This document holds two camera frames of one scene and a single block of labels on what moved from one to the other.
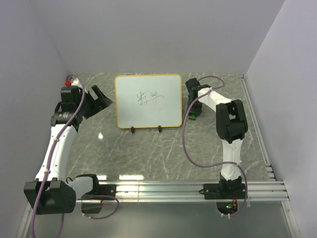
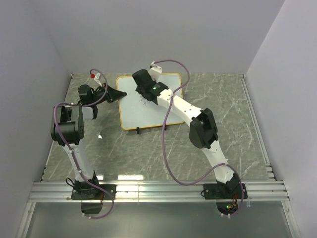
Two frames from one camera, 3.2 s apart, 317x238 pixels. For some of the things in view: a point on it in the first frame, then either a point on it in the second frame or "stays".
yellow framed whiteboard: [148, 101] stays
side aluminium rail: [270, 174] stays
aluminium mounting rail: [180, 191] stays
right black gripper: [198, 111] to [153, 81]
